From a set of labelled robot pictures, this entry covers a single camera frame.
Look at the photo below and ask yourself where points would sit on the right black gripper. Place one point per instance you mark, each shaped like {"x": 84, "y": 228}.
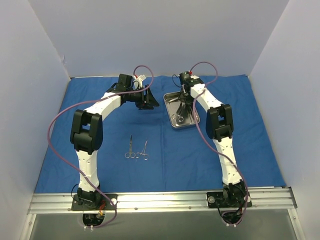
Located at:
{"x": 185, "y": 97}

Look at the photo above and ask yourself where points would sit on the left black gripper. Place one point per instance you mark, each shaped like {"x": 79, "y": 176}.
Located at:
{"x": 145, "y": 99}

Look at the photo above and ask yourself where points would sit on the stainless steel instrument tray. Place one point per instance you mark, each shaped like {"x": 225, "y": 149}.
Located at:
{"x": 172, "y": 103}

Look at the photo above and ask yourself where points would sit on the blue surgical drape cloth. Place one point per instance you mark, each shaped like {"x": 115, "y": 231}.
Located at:
{"x": 178, "y": 160}

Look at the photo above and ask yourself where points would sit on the steel forceps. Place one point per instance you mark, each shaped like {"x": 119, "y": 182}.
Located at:
{"x": 142, "y": 154}
{"x": 180, "y": 113}

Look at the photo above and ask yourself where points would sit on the steel surgical scissors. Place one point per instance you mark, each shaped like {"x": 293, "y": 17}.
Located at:
{"x": 130, "y": 153}

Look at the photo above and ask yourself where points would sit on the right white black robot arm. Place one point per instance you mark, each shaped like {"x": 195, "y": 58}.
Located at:
{"x": 219, "y": 128}

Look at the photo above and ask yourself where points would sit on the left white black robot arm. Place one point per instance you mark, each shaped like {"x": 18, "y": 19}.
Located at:
{"x": 87, "y": 128}

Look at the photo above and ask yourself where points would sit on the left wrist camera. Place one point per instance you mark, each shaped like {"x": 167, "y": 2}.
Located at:
{"x": 138, "y": 81}

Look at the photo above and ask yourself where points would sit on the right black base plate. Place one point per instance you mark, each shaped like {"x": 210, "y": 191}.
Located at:
{"x": 220, "y": 199}

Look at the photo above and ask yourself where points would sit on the aluminium front rail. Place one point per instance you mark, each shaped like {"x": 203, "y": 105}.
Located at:
{"x": 262, "y": 198}

